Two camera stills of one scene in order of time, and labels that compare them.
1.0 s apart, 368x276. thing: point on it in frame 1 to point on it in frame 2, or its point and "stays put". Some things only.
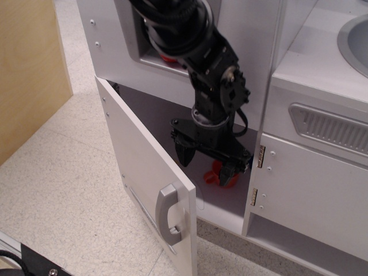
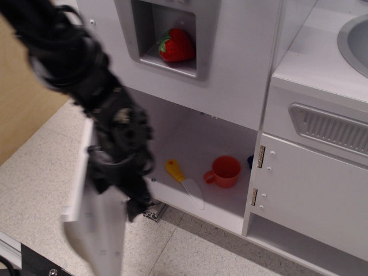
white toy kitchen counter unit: x=308 y=199 stays put
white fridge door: x=144 y=168 to x=96 y=221
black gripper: x=213 y=137 to x=127 y=173
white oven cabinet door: x=322 y=192 stays put
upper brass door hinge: x=262 y=150 stays put
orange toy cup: x=212 y=177 stays put
